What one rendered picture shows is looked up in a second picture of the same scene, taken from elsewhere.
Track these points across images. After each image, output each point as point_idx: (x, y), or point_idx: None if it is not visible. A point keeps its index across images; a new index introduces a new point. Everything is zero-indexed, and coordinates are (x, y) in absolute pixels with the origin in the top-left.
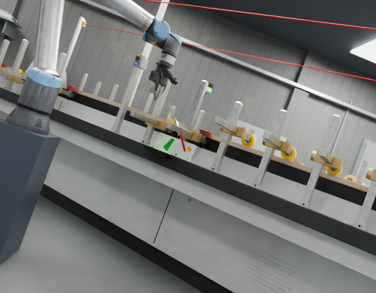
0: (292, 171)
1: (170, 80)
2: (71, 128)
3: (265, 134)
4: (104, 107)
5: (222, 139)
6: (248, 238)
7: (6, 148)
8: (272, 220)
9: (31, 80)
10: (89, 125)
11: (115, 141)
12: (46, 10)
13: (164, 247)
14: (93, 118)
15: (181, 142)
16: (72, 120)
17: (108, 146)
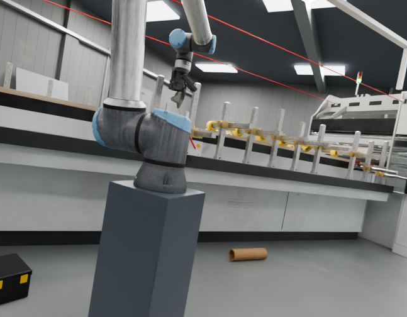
0: (244, 143)
1: (194, 88)
2: (23, 146)
3: (280, 133)
4: (39, 105)
5: (222, 134)
6: (224, 194)
7: (182, 224)
8: (256, 180)
9: (180, 131)
10: (68, 140)
11: (116, 153)
12: (140, 13)
13: None
14: (23, 122)
15: (189, 141)
16: (29, 136)
17: (100, 158)
